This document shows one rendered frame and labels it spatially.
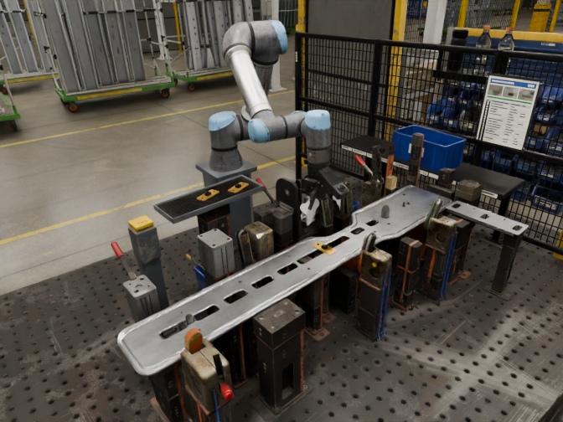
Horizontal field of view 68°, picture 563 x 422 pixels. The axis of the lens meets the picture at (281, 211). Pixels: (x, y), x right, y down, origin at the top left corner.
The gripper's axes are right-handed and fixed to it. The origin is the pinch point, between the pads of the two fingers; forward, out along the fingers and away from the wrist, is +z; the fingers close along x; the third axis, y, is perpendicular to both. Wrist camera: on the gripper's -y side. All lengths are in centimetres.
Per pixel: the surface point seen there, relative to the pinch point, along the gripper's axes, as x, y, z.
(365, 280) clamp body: -3.3, -14.7, 19.1
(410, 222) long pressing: -37.1, -8.8, 12.4
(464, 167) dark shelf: -95, 1, 9
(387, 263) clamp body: -5.7, -21.2, 10.8
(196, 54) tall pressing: -356, 704, -4
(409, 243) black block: -25.6, -15.9, 13.9
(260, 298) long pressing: 32.7, -5.2, 12.1
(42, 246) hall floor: 55, 266, 92
